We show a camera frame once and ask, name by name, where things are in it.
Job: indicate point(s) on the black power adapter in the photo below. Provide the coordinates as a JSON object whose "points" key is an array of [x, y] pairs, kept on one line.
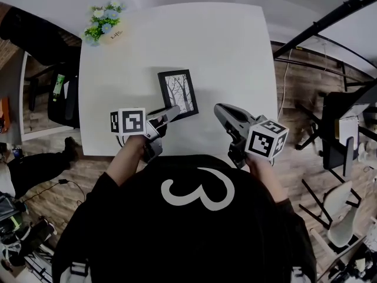
{"points": [[62, 182]]}

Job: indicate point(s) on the grey desk with white edge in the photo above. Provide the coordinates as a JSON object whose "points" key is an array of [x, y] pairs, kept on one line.
{"points": [[11, 75]]}

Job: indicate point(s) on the green bottle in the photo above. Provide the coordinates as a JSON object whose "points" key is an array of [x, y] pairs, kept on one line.
{"points": [[59, 87]]}

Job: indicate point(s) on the stack of white papers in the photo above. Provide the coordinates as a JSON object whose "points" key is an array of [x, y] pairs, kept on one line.
{"points": [[350, 125]]}

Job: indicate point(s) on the person's right forearm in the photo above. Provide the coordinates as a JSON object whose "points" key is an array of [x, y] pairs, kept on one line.
{"points": [[268, 181]]}

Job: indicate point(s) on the black and green backpack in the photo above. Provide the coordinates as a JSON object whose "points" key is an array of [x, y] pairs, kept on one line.
{"points": [[11, 223]]}

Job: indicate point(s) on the white paper sheet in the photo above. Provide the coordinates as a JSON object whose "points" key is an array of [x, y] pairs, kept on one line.
{"points": [[66, 88]]}

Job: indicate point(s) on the potted plant in white pot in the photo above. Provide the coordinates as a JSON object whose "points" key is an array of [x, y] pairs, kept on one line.
{"points": [[103, 25]]}

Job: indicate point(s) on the orange box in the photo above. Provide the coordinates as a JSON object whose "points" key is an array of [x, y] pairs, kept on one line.
{"points": [[4, 113]]}

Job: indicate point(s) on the black high-back office chair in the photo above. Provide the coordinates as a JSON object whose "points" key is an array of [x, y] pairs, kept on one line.
{"points": [[44, 49]]}

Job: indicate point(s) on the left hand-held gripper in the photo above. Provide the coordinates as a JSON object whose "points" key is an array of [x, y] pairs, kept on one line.
{"points": [[132, 121]]}

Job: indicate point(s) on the person in dark jacket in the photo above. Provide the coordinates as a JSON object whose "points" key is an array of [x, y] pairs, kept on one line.
{"points": [[182, 234]]}

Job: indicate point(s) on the whiteboard on black stand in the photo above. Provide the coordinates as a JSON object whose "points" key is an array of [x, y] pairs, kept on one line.
{"points": [[347, 16]]}

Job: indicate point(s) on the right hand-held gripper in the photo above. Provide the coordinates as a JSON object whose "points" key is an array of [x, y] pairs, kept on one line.
{"points": [[265, 140]]}

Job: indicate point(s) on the person's left forearm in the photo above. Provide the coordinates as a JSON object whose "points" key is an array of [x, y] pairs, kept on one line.
{"points": [[126, 161]]}

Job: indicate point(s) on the black framed tree picture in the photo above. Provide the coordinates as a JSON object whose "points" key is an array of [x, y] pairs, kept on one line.
{"points": [[179, 93]]}

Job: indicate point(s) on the black office chair with armrests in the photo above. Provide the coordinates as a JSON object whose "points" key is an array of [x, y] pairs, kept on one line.
{"points": [[332, 146]]}

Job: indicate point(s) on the white chair with black legs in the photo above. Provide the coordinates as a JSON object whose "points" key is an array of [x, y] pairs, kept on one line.
{"points": [[341, 217]]}

